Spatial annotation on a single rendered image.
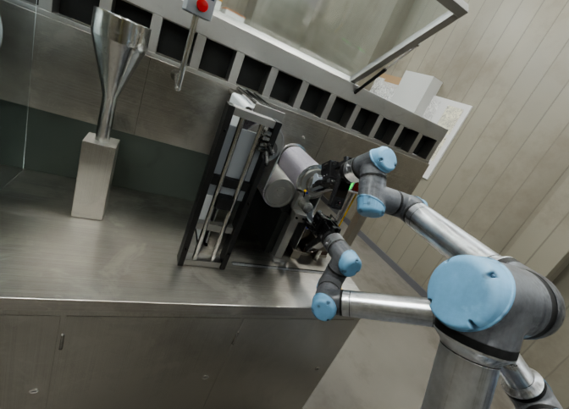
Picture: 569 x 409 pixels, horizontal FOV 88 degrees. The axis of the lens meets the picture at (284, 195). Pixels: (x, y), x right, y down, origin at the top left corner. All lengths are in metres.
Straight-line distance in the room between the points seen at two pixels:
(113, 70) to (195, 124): 0.41
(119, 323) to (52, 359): 0.20
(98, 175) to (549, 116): 3.49
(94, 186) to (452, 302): 1.02
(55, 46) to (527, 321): 1.39
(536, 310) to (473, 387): 0.15
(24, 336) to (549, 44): 4.08
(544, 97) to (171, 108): 3.27
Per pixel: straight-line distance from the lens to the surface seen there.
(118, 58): 0.98
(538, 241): 3.13
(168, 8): 1.25
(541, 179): 3.49
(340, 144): 1.53
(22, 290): 0.94
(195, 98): 1.27
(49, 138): 1.38
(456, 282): 0.54
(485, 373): 0.58
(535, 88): 3.76
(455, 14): 1.22
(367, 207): 0.81
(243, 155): 0.90
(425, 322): 0.94
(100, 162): 1.08
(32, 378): 1.19
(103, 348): 1.08
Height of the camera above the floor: 1.55
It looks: 20 degrees down
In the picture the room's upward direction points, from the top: 24 degrees clockwise
